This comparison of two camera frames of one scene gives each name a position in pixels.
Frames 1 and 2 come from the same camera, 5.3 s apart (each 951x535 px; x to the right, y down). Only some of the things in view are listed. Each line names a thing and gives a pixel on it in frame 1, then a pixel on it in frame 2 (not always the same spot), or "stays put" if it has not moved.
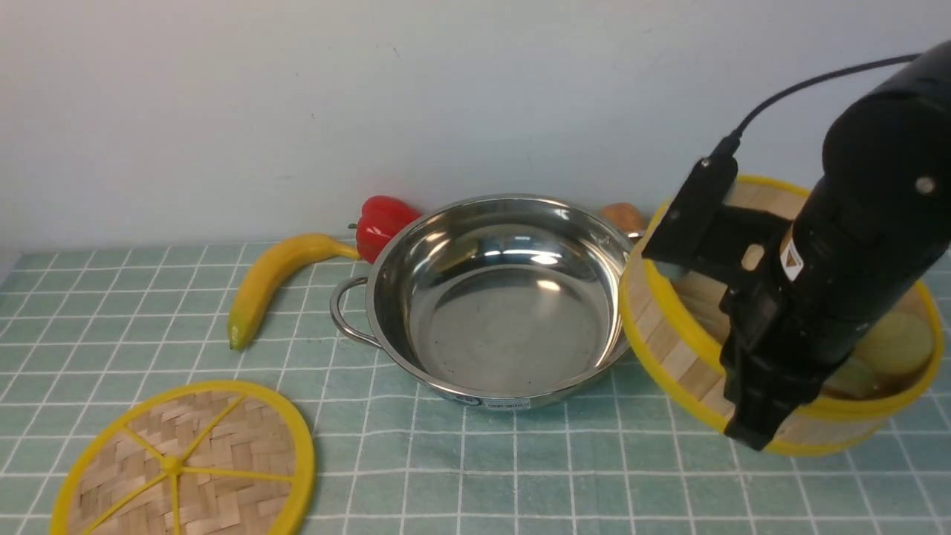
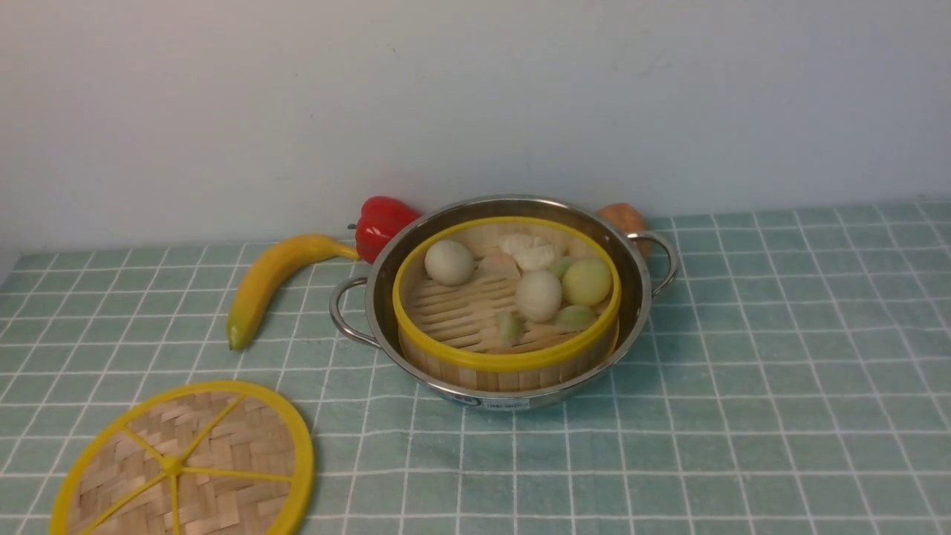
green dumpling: x=852 y=380 → x=574 y=318
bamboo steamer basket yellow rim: x=674 y=319 → x=507 y=304
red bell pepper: x=380 y=218 stays put
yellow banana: x=264 y=269 stays put
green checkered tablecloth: x=81 y=330 stays put
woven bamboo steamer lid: x=217 y=458 stays put
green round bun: x=897 y=343 → x=587 y=281
